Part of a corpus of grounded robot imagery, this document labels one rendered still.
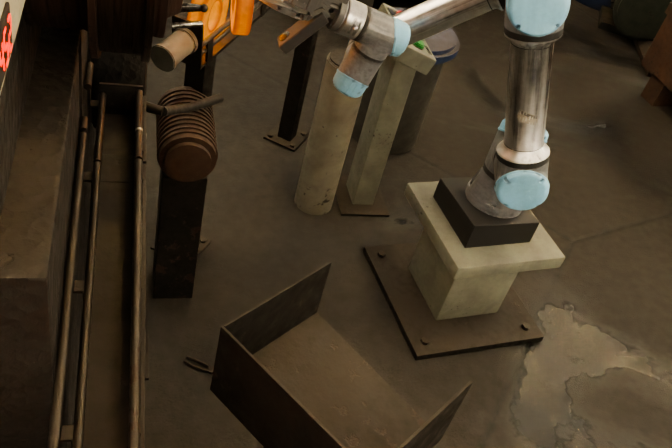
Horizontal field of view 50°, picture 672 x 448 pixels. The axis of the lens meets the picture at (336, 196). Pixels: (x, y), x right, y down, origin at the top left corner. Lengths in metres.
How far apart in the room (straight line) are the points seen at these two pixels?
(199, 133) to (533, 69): 0.70
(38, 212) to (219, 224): 1.32
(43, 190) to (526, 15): 0.95
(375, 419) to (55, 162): 0.55
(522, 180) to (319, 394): 0.77
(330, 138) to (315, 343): 1.03
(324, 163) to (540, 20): 0.87
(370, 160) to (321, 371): 1.20
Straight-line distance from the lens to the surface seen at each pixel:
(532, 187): 1.64
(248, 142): 2.46
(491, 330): 2.06
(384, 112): 2.09
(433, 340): 1.97
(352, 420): 1.04
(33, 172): 0.91
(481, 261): 1.81
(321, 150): 2.07
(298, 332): 1.10
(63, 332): 0.92
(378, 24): 1.50
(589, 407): 2.06
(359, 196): 2.27
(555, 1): 1.46
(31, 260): 0.80
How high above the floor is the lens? 1.45
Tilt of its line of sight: 39 degrees down
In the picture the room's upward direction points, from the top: 16 degrees clockwise
